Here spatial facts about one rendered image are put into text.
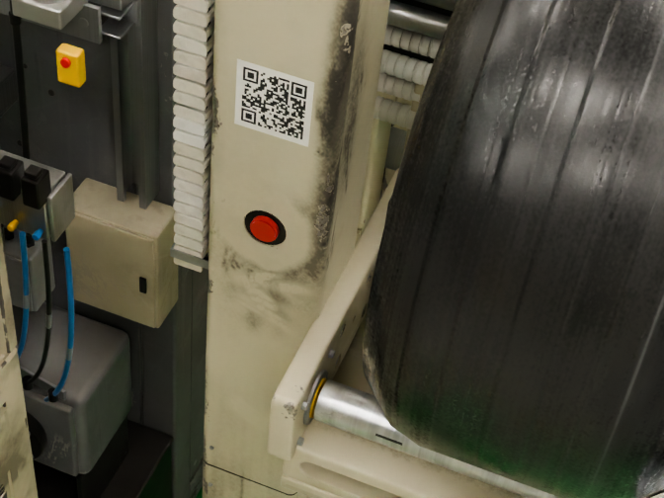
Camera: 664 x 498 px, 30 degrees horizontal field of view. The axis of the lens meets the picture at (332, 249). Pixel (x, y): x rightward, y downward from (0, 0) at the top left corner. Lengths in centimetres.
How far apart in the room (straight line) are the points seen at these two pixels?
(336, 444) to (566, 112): 55
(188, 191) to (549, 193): 49
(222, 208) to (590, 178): 47
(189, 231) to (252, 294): 9
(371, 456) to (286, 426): 11
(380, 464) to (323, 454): 6
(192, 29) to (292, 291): 31
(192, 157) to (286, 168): 11
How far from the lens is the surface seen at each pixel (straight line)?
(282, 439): 129
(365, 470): 131
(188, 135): 123
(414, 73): 157
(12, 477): 147
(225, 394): 147
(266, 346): 137
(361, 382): 145
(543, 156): 90
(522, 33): 92
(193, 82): 118
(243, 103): 116
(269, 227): 124
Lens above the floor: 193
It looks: 45 degrees down
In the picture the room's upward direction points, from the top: 7 degrees clockwise
